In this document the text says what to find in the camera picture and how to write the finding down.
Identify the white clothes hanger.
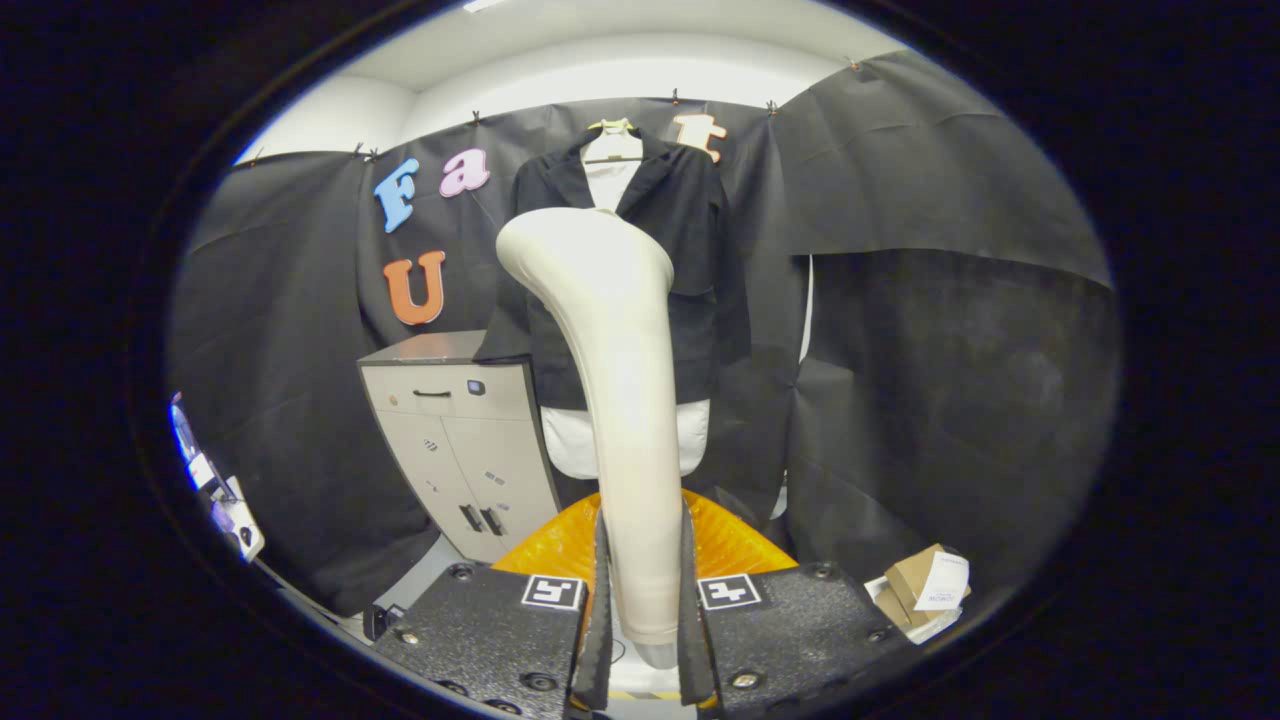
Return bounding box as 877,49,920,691
582,118,646,166

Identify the grey cabinet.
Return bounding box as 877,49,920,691
358,332,563,564

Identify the white garment steamer head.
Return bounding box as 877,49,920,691
497,207,685,646

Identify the white and blue equipment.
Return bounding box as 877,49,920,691
170,395,267,563

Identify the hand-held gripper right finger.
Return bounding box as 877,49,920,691
677,489,914,714

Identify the white paper slip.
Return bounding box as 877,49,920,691
915,552,971,613

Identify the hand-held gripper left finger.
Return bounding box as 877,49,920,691
372,493,615,716

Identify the black backdrop cloth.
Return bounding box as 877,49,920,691
168,50,1121,616

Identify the brown cardboard box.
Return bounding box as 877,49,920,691
885,545,971,629

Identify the black blazer jacket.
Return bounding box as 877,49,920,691
473,128,753,411

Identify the white dress form torso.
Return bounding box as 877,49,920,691
540,160,711,479

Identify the row of small cloth clips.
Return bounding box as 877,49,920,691
248,57,861,166

